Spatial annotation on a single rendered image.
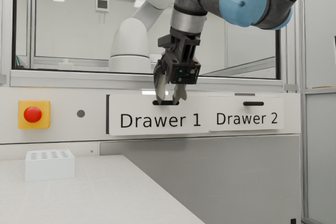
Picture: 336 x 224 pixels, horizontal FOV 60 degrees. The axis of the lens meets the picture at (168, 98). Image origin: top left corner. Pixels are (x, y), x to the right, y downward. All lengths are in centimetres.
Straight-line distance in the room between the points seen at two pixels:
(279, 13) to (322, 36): 184
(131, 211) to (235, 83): 69
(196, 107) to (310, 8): 189
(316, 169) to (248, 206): 150
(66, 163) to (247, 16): 42
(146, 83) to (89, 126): 21
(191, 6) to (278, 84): 57
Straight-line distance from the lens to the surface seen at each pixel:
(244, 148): 102
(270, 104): 105
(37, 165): 58
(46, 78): 85
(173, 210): 40
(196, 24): 64
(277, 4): 65
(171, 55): 68
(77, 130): 85
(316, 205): 259
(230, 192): 102
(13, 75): 86
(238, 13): 53
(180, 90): 75
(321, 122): 245
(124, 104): 79
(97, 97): 85
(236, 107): 98
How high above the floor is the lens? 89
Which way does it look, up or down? 2 degrees up
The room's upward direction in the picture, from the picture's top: straight up
